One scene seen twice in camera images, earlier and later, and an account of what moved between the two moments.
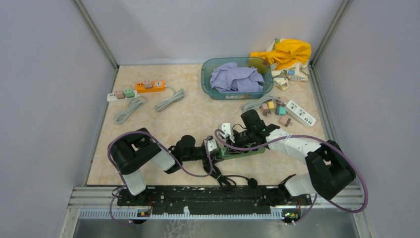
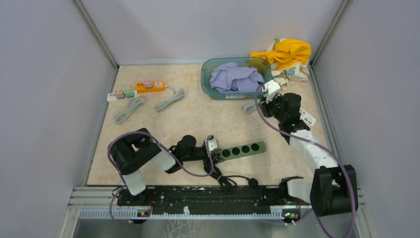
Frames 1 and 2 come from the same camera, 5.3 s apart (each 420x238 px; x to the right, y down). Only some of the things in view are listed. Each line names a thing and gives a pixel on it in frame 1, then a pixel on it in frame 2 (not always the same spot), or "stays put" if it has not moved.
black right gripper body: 244,138 to 273,108
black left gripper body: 197,154 stays put
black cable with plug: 226,183 stays put
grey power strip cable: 249,106 stays put
